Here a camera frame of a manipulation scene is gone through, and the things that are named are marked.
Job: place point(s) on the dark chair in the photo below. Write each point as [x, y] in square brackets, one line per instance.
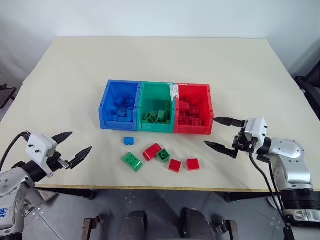
[308, 85]

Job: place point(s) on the square red toy brick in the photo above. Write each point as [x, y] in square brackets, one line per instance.
[175, 165]
[193, 164]

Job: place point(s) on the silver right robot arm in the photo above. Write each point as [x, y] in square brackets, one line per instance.
[292, 165]

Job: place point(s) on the red plastic bin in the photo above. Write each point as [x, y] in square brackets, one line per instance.
[193, 107]

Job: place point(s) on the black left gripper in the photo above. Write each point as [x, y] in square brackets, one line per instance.
[60, 162]

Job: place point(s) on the white torn bin label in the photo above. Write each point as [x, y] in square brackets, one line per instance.
[173, 91]

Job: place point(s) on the green plastic bin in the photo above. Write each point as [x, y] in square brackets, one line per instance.
[155, 107]

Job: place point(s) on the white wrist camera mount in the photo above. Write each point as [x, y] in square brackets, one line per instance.
[256, 128]
[37, 146]

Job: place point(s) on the long red toy brick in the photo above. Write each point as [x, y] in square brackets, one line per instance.
[151, 152]

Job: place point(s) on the small blue toy brick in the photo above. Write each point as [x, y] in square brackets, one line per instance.
[129, 141]

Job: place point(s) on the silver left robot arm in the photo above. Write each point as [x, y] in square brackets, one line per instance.
[11, 185]

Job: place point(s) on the black table frame bar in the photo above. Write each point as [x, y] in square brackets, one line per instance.
[72, 193]
[240, 196]

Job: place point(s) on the small green toy brick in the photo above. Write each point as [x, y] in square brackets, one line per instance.
[163, 156]

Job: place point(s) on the blue plastic bin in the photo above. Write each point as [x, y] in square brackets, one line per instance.
[120, 105]

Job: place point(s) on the dark rounded shape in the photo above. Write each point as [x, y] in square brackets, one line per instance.
[135, 225]
[196, 225]

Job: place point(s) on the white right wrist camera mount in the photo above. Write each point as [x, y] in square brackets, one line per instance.
[256, 128]

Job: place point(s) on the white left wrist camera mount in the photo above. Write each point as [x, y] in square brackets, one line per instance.
[37, 146]

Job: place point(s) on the dark brown stand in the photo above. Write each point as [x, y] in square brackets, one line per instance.
[7, 93]

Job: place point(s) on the long green toy brick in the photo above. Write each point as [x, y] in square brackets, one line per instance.
[132, 161]

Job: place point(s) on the rusty brown bracket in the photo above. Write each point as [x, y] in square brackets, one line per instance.
[231, 230]
[89, 228]

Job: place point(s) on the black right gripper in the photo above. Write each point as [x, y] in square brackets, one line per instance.
[243, 143]

